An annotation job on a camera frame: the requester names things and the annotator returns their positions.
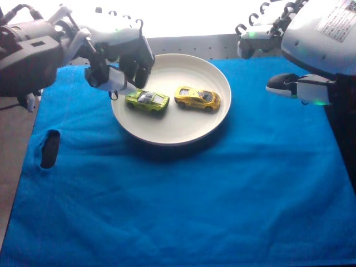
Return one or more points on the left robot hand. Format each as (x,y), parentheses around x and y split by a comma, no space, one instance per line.
(125,39)

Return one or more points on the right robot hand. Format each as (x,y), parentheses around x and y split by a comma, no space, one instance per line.
(320,41)

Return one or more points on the green toy car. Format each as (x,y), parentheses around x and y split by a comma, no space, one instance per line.
(147,101)

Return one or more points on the small black oblong object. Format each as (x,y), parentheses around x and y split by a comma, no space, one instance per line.
(50,150)

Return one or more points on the blue cloth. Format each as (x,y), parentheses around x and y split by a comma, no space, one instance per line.
(167,200)

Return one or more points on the white round plate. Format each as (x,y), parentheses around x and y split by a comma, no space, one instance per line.
(180,125)

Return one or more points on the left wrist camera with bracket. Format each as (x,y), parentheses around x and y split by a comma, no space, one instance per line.
(97,73)

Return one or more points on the yellow toy car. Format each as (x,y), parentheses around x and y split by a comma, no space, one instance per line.
(197,100)

